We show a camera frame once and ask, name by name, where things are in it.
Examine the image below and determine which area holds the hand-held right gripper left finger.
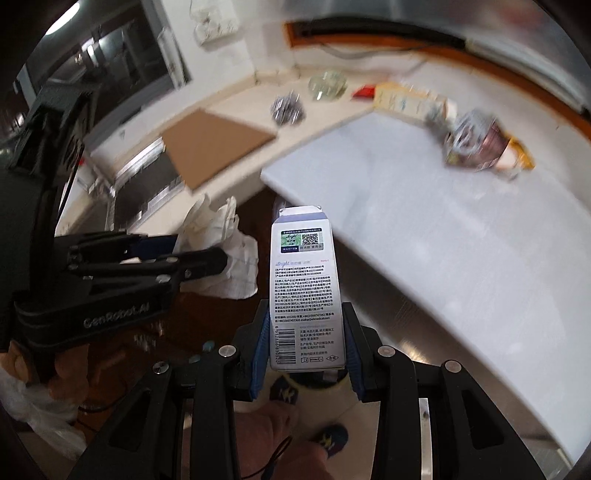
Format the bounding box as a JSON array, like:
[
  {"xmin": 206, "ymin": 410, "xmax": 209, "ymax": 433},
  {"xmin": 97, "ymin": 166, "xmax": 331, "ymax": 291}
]
[{"xmin": 68, "ymin": 299, "xmax": 273, "ymax": 480}]

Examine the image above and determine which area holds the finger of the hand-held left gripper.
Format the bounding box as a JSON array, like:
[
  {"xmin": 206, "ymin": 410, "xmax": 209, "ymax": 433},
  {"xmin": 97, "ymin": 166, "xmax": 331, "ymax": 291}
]
[
  {"xmin": 69, "ymin": 233, "xmax": 180, "ymax": 267},
  {"xmin": 69, "ymin": 247, "xmax": 228, "ymax": 297}
]

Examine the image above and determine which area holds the orange wooden ledge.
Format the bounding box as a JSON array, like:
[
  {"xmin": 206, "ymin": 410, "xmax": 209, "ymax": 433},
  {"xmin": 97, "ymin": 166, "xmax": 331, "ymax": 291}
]
[{"xmin": 284, "ymin": 19, "xmax": 589, "ymax": 139}]

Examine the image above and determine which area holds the silver foil snack bag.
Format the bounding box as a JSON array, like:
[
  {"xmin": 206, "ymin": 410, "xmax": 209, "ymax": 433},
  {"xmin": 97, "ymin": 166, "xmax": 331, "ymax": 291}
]
[{"xmin": 425, "ymin": 108, "xmax": 509, "ymax": 169}]

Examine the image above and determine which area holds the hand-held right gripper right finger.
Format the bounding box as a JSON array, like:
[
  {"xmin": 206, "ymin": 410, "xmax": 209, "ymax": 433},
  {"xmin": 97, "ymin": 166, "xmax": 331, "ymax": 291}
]
[{"xmin": 342, "ymin": 302, "xmax": 548, "ymax": 480}]

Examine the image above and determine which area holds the orange cream snack wrapper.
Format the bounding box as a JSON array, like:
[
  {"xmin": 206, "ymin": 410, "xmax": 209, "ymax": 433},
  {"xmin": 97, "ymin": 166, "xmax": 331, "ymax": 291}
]
[{"xmin": 496, "ymin": 134, "xmax": 536, "ymax": 182}]

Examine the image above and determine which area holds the white printed carton box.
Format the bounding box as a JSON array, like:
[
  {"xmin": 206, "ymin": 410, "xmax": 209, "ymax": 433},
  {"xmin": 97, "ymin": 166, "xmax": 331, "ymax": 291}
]
[{"xmin": 269, "ymin": 205, "xmax": 346, "ymax": 372}]

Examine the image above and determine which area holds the person's left hand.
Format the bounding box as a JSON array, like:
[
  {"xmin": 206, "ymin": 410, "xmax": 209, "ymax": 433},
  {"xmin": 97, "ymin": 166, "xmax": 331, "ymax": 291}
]
[{"xmin": 0, "ymin": 340, "xmax": 90, "ymax": 403}]

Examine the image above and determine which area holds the crumpled silver foil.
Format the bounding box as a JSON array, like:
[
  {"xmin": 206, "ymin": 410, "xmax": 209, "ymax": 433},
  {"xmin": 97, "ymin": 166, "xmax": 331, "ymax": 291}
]
[{"xmin": 270, "ymin": 91, "xmax": 305, "ymax": 125}]

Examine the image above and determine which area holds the thin black cable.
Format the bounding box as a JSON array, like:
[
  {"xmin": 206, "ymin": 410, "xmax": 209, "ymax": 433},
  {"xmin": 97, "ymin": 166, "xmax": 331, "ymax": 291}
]
[{"xmin": 256, "ymin": 434, "xmax": 296, "ymax": 480}]

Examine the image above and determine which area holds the clear glass ashtray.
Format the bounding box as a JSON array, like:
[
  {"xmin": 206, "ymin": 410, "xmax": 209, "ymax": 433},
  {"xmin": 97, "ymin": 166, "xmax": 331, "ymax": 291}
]
[{"xmin": 308, "ymin": 70, "xmax": 349, "ymax": 101}]

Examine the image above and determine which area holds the clear plastic sheet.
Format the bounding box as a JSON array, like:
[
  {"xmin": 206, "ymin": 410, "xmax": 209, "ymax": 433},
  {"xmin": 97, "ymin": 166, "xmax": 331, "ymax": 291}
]
[{"xmin": 318, "ymin": 0, "xmax": 591, "ymax": 116}]

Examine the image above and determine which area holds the dark glass window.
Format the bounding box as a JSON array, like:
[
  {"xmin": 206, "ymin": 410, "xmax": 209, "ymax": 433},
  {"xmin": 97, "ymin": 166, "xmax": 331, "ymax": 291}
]
[{"xmin": 14, "ymin": 0, "xmax": 192, "ymax": 139}]

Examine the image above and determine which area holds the white bag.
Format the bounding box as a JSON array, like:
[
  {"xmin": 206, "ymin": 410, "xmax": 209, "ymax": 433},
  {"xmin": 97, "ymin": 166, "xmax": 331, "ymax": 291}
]
[{"xmin": 174, "ymin": 194, "xmax": 259, "ymax": 301}]

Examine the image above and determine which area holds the white wall socket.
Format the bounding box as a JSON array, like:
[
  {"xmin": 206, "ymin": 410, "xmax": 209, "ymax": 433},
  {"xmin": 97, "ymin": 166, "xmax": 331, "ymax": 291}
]
[{"xmin": 194, "ymin": 8, "xmax": 238, "ymax": 45}]

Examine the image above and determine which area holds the brown cardboard sheet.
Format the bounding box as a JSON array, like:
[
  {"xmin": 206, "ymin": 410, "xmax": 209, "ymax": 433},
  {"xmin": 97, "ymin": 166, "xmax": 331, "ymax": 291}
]
[{"xmin": 159, "ymin": 108, "xmax": 278, "ymax": 191}]

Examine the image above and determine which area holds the translucent plastic bag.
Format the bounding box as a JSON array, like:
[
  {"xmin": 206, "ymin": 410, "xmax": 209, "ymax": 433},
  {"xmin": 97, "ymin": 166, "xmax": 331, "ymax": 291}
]
[{"xmin": 0, "ymin": 369, "xmax": 88, "ymax": 462}]

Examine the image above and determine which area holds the cream carton box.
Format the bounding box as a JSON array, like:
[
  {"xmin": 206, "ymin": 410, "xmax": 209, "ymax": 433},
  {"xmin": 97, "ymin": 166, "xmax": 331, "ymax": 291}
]
[{"xmin": 373, "ymin": 82, "xmax": 458, "ymax": 121}]

